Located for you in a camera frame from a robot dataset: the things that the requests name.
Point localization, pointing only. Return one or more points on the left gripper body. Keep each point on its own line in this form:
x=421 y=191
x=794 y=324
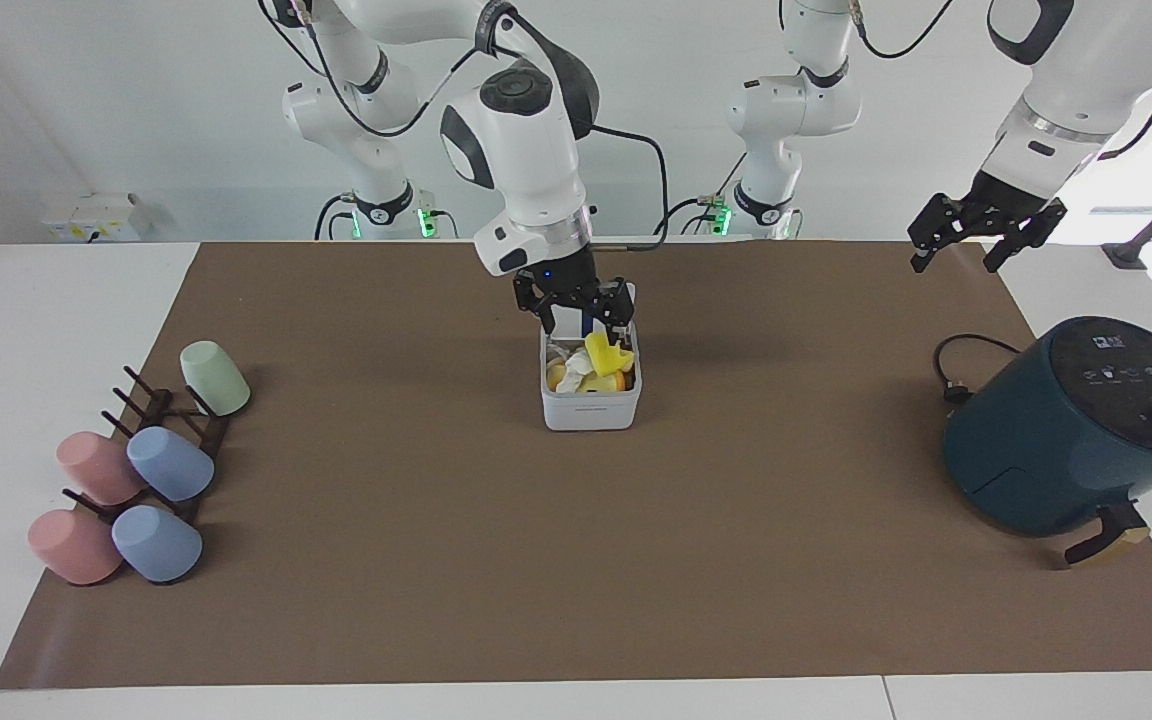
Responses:
x=1008 y=195

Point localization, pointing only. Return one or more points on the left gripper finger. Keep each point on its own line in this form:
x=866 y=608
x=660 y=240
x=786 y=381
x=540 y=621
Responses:
x=939 y=228
x=1028 y=232

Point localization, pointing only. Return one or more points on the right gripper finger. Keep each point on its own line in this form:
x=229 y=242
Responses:
x=618 y=303
x=539 y=303

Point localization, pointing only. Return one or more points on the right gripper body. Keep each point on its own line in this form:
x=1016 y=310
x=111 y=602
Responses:
x=564 y=272

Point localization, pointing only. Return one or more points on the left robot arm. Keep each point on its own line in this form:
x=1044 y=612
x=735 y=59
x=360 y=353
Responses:
x=1066 y=80

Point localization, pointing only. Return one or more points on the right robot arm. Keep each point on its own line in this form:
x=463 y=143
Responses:
x=526 y=150

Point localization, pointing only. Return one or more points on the orange trash piece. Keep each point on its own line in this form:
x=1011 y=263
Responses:
x=557 y=377

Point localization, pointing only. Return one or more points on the white crumpled paper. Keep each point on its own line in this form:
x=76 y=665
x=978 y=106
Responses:
x=574 y=364

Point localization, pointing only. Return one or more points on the white square plastic box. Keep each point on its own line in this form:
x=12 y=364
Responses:
x=591 y=408

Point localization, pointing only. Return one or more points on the dark teal air fryer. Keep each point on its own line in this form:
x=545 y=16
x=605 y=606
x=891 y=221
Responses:
x=1056 y=450

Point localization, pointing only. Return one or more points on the green cup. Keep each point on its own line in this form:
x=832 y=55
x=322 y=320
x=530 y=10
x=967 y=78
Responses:
x=216 y=378

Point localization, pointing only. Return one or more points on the dark wooden cup rack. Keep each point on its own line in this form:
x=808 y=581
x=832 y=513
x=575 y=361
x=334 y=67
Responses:
x=161 y=405

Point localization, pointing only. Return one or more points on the blue cup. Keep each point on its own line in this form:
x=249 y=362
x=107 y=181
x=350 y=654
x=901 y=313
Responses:
x=156 y=545
x=171 y=464

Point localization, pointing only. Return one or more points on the white power socket box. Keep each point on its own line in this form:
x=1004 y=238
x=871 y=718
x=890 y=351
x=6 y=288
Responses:
x=96 y=218

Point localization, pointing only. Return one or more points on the pink cup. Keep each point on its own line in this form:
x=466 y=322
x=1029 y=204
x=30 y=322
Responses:
x=74 y=547
x=96 y=467

